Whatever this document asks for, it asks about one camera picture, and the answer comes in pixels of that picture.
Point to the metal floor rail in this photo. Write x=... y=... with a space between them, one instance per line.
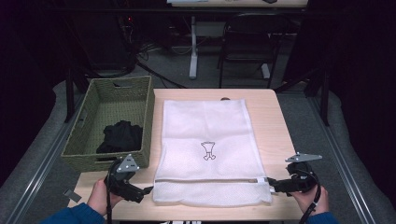
x=37 y=174
x=342 y=161

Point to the small dark round object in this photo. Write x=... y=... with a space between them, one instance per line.
x=225 y=99

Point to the black cloth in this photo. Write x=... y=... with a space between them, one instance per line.
x=121 y=137

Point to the black folding chair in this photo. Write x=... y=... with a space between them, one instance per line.
x=249 y=46

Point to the person's left hand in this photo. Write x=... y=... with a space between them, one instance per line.
x=99 y=196

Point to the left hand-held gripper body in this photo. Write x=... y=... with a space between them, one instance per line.
x=120 y=182

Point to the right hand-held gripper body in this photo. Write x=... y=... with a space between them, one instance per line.
x=303 y=179

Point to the black metal stand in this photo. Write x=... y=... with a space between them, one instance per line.
x=324 y=99
x=70 y=99

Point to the white mesh laundry bag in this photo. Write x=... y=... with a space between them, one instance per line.
x=202 y=124

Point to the grey metal table clip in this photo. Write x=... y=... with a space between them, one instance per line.
x=72 y=195

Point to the white desk leg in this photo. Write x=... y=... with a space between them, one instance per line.
x=193 y=62

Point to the green woven basket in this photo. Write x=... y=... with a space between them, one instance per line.
x=118 y=105

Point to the person's right hand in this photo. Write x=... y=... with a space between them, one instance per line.
x=314 y=202

